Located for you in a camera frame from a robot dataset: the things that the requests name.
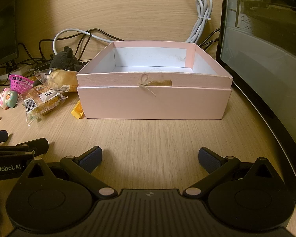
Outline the bun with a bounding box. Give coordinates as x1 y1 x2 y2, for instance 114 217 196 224
34 69 81 93

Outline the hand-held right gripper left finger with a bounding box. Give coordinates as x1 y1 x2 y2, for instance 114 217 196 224
20 146 118 199

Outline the dark grey plush toy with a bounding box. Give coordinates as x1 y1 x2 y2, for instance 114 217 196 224
49 46 85 72

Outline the white power strip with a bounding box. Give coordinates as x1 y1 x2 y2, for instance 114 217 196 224
0 64 38 80

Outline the black cable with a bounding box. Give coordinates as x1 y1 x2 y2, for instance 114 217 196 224
38 28 126 62
199 28 221 52

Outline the pink plastic basket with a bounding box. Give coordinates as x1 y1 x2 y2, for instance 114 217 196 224
9 74 34 95

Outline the white looped cable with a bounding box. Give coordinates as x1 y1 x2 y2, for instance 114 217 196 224
53 29 114 55

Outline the small pink and teal toy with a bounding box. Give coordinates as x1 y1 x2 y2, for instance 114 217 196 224
0 87 19 109

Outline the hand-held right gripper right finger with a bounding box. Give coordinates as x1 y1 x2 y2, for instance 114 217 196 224
183 147 286 199

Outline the computer case with glass panel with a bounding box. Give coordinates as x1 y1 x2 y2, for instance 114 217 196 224
216 0 296 206

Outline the sliced bread packet with labels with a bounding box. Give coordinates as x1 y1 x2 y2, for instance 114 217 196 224
20 84 67 127

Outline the pink cardboard box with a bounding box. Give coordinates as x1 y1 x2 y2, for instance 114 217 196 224
76 41 233 120

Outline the black monitor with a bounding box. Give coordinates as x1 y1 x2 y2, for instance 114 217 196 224
0 0 20 70

